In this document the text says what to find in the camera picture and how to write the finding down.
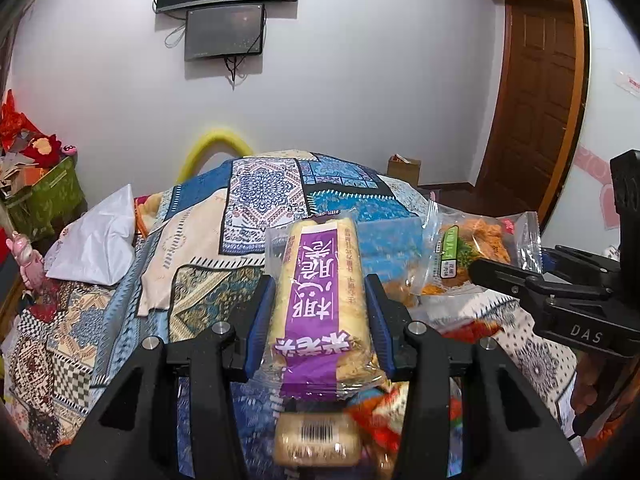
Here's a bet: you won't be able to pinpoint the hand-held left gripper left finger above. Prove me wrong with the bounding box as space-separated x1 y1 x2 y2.
50 274 278 480

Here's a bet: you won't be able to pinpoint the person's right hand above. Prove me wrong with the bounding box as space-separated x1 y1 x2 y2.
571 351 609 414

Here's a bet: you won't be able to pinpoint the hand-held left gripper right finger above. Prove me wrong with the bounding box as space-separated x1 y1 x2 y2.
364 272 587 480

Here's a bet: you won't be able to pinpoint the pink wall sticker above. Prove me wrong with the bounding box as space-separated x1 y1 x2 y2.
571 146 622 232

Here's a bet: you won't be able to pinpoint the cardboard box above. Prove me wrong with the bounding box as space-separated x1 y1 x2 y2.
387 154 422 187

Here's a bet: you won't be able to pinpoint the red paper decoration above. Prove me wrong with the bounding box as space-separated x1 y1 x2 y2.
0 89 34 152

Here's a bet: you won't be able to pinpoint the green storage box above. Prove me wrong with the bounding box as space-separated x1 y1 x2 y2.
4 154 85 242

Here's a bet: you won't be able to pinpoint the small black wall monitor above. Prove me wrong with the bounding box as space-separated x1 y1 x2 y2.
183 3 266 63

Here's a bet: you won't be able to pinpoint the purple label rice cracker packet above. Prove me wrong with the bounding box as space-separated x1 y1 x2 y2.
264 212 397 404

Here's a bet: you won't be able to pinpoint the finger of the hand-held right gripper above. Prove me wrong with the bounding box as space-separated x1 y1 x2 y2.
542 245 622 287
467 257 552 309

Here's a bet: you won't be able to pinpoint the white plastic bag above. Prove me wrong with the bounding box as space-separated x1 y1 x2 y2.
44 183 137 289

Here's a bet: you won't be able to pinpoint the pink toy figure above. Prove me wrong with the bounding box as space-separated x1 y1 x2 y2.
6 231 47 292

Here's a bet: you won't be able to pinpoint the beige barcode snack packet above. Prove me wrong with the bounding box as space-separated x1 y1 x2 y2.
273 409 364 467

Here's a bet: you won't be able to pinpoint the white patterned blanket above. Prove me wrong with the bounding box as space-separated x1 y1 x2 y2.
422 287 587 466

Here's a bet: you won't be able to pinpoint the red plush toy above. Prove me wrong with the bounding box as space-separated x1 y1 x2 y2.
21 132 64 169

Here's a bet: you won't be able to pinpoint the white wall label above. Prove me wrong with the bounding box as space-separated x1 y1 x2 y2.
612 67 640 97

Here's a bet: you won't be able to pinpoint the blue patchwork blanket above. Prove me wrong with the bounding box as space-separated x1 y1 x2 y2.
2 149 436 480

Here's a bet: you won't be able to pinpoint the red orange snack packet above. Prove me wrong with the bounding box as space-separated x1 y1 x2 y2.
345 382 417 463

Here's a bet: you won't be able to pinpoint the orange snack bag green label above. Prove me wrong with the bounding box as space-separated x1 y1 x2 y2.
400 201 544 307

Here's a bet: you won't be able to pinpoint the black monitor cables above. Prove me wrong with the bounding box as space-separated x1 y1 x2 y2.
223 55 247 90

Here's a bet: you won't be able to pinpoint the brown wooden door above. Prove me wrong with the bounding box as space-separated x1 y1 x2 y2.
474 0 585 202

